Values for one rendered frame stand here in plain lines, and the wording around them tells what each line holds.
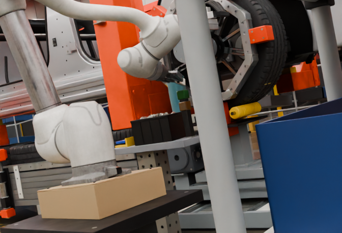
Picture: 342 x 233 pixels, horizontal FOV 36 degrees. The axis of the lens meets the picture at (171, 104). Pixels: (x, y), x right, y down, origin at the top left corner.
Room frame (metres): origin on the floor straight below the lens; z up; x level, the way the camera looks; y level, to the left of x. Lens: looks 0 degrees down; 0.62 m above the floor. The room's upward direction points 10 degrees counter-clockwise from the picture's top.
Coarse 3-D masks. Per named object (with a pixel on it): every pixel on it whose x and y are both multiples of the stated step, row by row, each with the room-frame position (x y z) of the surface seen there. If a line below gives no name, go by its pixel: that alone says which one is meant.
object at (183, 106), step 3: (180, 102) 2.28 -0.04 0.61; (183, 102) 2.27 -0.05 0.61; (186, 102) 2.27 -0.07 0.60; (189, 102) 2.29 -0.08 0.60; (180, 105) 2.28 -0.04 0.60; (183, 105) 2.27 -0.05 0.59; (186, 105) 2.27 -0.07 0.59; (189, 105) 2.29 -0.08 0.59; (180, 108) 2.28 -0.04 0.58; (183, 108) 2.27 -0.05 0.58; (186, 108) 2.27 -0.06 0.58; (189, 108) 2.28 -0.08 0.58
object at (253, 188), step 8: (200, 184) 2.76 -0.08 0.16; (240, 184) 2.57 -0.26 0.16; (248, 184) 2.54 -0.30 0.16; (256, 184) 2.51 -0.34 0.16; (264, 184) 2.49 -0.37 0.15; (208, 192) 2.68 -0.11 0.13; (240, 192) 2.57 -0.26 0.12; (248, 192) 2.54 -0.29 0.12; (256, 192) 2.52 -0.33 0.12; (264, 192) 2.50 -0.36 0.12
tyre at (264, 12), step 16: (240, 0) 2.53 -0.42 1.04; (256, 0) 2.55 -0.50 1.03; (256, 16) 2.49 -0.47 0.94; (272, 16) 2.57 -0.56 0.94; (256, 48) 2.51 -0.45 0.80; (272, 48) 2.50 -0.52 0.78; (256, 64) 2.52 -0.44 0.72; (272, 64) 2.54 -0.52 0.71; (256, 80) 2.53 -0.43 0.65; (272, 80) 2.64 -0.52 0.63; (240, 96) 2.59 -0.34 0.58; (256, 96) 2.63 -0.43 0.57
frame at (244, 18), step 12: (216, 0) 2.51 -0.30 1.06; (228, 0) 2.52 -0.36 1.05; (168, 12) 2.68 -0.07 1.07; (240, 12) 2.45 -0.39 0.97; (240, 24) 2.46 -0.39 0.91; (252, 48) 2.45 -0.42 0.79; (168, 60) 2.76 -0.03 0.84; (252, 60) 2.44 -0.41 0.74; (240, 72) 2.48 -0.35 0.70; (240, 84) 2.53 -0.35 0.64; (228, 96) 2.53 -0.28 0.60
